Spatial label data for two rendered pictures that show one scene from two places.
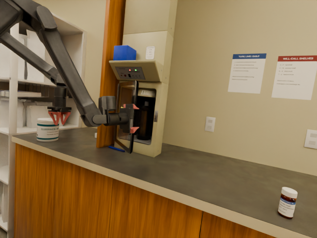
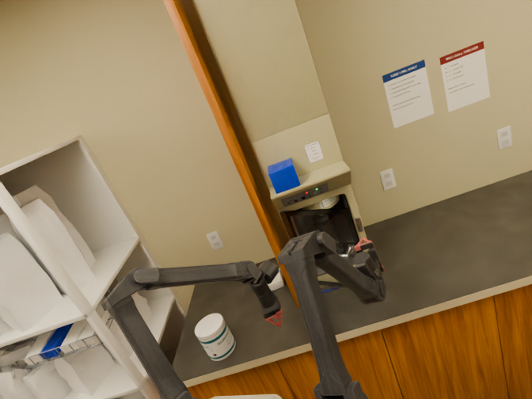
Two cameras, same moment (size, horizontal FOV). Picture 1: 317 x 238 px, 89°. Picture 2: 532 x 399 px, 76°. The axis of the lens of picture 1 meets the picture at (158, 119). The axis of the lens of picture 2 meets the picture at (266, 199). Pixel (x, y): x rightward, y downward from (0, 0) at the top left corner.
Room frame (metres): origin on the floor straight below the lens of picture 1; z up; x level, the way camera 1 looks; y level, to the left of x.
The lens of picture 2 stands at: (-0.13, 0.71, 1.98)
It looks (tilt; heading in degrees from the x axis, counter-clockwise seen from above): 21 degrees down; 343
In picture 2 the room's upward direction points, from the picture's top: 23 degrees counter-clockwise
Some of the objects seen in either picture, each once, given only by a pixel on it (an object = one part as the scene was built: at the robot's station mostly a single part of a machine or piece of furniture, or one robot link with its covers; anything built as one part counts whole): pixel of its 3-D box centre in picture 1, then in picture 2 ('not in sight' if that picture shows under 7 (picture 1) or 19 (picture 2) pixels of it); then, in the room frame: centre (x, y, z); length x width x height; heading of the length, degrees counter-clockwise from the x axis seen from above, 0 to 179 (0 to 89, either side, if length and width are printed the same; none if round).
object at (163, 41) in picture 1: (147, 96); (314, 200); (1.17, 0.10, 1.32); 0.32 x 0.25 x 0.77; 66
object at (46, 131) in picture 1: (48, 129); (215, 336); (1.14, 0.78, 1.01); 0.13 x 0.13 x 0.15
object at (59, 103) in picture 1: (60, 103); (266, 298); (0.89, 0.55, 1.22); 0.10 x 0.07 x 0.07; 164
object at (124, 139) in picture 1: (124, 114); (327, 250); (0.98, 0.21, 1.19); 0.30 x 0.01 x 0.40; 32
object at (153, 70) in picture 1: (135, 71); (311, 189); (1.01, 0.17, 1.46); 0.32 x 0.11 x 0.10; 66
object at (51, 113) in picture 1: (58, 116); (274, 314); (0.88, 0.55, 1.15); 0.07 x 0.07 x 0.09; 74
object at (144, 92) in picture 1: (148, 93); (318, 197); (1.14, 0.09, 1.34); 0.18 x 0.18 x 0.05
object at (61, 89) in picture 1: (61, 92); (260, 285); (0.89, 0.54, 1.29); 0.07 x 0.06 x 0.07; 122
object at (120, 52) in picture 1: (125, 55); (283, 175); (1.04, 0.25, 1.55); 0.10 x 0.10 x 0.09; 66
